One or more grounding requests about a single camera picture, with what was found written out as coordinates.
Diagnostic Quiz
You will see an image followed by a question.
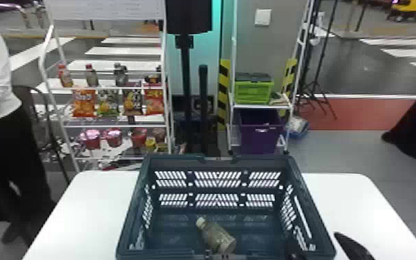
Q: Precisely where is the red snack packet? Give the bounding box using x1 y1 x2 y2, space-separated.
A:
144 86 165 116

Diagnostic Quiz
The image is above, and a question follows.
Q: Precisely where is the blue basket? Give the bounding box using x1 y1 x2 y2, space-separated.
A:
115 152 337 260

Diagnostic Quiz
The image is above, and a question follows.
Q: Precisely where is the yellow can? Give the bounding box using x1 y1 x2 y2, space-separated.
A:
144 137 158 153

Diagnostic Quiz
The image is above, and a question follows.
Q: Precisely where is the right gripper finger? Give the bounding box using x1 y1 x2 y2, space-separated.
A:
334 232 376 260

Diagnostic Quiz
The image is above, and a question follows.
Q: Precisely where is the white wire rack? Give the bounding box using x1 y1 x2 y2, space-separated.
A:
37 0 175 172
227 0 316 154

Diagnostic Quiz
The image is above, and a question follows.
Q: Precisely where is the pink noodle cup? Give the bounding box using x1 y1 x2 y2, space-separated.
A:
84 129 102 151
104 129 124 148

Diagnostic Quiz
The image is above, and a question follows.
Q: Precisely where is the grey bottle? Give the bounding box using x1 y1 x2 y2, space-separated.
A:
113 62 129 87
195 216 237 254

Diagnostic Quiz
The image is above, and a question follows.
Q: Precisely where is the red noodle cup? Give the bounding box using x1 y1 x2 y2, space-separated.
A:
130 127 149 148

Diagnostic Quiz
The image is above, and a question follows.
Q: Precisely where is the orange snack packet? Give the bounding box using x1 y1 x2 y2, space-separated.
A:
72 89 97 118

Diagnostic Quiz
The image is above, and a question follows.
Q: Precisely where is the red bottle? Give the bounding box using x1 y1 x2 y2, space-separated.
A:
57 64 74 89

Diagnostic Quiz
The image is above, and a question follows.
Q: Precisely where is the black tripod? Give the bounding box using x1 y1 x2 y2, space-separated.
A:
296 0 340 120

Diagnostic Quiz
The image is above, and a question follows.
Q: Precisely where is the purple crate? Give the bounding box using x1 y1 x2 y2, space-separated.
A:
238 109 286 155

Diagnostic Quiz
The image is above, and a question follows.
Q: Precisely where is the black snack packet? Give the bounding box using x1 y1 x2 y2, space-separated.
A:
122 89 144 117

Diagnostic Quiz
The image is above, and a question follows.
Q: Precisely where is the green crate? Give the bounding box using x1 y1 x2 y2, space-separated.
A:
234 72 275 106

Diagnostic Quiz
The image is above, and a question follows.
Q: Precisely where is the yellow black striped post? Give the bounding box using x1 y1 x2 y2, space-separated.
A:
217 58 231 127
281 57 299 100

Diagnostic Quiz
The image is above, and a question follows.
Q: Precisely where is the black panel on post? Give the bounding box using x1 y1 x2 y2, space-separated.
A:
164 0 214 154

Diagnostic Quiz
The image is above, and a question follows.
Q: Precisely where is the brown bottle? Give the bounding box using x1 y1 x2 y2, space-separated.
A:
85 64 100 88

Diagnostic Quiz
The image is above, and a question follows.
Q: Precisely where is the green snack packet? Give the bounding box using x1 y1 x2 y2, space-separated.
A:
97 89 120 118

